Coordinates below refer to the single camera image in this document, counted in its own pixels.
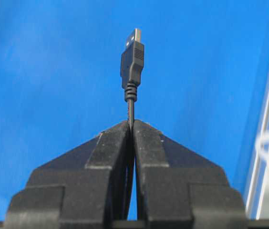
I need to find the black long right gripper left finger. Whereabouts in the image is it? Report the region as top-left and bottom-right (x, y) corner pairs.
(4, 121), (132, 229)

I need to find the black right-side right gripper right finger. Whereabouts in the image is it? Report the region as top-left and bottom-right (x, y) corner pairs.
(133, 120), (247, 229)

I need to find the black USB cable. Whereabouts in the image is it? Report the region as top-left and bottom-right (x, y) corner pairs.
(120, 28), (145, 134)

